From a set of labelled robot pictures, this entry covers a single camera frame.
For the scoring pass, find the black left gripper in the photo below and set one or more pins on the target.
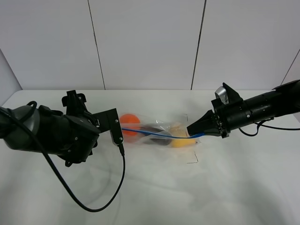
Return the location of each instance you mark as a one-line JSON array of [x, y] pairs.
[[77, 129]]

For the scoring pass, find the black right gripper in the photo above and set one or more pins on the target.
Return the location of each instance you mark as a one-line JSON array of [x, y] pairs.
[[224, 119]]

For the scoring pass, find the clear zip bag blue seal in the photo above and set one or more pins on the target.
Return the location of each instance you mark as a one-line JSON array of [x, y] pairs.
[[147, 121]]

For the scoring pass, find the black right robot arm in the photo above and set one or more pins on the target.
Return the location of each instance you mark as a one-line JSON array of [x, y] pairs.
[[282, 100]]

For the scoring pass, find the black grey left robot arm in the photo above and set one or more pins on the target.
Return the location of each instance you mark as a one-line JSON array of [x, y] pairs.
[[41, 121]]

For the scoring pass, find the yellow pear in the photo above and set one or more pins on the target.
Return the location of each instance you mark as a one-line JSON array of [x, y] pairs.
[[181, 138]]

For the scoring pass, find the orange fruit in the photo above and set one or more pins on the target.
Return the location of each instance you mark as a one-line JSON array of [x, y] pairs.
[[130, 122]]

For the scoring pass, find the dark purple eggplant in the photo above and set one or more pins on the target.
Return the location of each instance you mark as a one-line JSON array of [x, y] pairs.
[[155, 139]]

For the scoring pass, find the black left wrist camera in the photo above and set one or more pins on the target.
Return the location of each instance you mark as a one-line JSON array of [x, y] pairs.
[[109, 121]]

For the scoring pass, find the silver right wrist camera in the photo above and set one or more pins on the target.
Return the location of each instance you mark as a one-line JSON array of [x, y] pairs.
[[227, 95]]

